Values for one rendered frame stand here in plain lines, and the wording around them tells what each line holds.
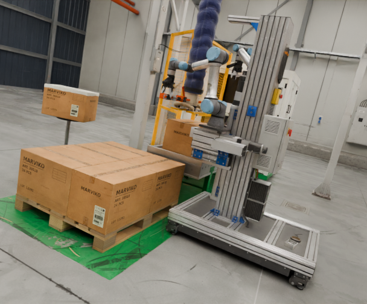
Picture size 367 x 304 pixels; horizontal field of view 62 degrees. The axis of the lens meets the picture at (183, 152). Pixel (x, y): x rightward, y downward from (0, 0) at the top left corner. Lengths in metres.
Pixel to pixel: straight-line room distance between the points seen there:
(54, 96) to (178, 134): 1.85
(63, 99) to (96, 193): 2.26
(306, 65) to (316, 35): 1.03
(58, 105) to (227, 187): 2.60
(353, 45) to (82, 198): 10.85
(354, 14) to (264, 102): 9.84
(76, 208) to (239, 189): 1.40
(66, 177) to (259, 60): 1.86
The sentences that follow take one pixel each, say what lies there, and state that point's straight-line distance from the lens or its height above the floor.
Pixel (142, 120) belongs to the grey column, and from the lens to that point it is 4.42.
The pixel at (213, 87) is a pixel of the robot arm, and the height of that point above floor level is 1.36.
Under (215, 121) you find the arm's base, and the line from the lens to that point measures 2.64.
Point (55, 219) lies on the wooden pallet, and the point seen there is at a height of 0.09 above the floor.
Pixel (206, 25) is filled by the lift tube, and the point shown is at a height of 1.99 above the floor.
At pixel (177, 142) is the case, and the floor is 0.72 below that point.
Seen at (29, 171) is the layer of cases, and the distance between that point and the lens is 2.85.
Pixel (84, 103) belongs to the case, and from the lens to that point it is 4.27.
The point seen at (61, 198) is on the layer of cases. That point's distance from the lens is 2.62.
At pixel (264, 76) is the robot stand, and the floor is 1.54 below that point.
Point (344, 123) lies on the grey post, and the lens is 5.80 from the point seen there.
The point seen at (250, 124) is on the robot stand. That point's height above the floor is 1.12.
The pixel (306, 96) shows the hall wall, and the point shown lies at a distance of 11.92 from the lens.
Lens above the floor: 1.27
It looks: 11 degrees down
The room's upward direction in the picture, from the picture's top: 12 degrees clockwise
